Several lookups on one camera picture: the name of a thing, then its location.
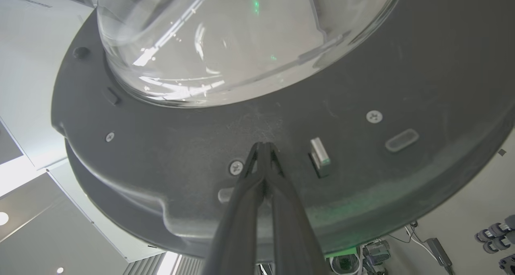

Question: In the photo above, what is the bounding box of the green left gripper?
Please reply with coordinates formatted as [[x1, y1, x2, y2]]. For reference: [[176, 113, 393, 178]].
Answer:
[[330, 246, 363, 275]]

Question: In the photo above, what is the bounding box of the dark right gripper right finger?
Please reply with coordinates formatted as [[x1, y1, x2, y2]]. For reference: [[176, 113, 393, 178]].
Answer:
[[266, 143, 328, 275]]

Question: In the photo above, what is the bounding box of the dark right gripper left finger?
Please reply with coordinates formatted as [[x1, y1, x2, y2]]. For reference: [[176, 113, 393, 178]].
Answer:
[[203, 142, 266, 275]]

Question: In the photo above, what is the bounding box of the black round glass washer door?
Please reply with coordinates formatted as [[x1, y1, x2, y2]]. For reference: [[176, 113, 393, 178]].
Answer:
[[50, 0, 515, 259]]

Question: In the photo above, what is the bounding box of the grey cylindrical equipment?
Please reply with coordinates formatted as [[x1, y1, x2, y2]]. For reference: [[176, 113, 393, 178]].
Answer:
[[475, 215, 515, 275]]

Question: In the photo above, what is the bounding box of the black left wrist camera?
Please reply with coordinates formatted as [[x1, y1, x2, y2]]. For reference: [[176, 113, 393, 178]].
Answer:
[[362, 240, 391, 275]]

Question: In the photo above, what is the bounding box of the grey power adapter with cable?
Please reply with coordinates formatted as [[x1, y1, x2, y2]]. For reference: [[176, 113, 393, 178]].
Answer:
[[388, 223, 457, 275]]

